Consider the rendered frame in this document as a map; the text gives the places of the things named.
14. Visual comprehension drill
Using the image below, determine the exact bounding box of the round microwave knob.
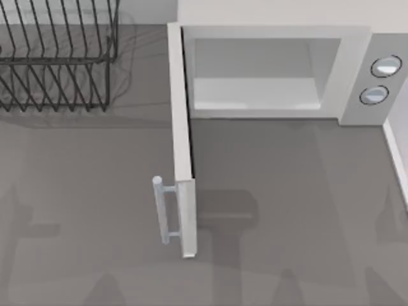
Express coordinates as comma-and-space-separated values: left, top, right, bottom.
359, 85, 390, 106
370, 54, 403, 78

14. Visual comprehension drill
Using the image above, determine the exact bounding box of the pale microwave oven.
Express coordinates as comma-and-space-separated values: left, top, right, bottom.
177, 0, 408, 127

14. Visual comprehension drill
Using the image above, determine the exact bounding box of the dark wire dish rack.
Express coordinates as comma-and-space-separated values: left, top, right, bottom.
0, 0, 120, 113

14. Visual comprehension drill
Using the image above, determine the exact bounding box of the pale microwave door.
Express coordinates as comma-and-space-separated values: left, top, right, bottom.
166, 23, 198, 259

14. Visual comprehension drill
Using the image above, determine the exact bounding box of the grey metal door handle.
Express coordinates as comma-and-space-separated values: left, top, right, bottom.
152, 175, 181, 245

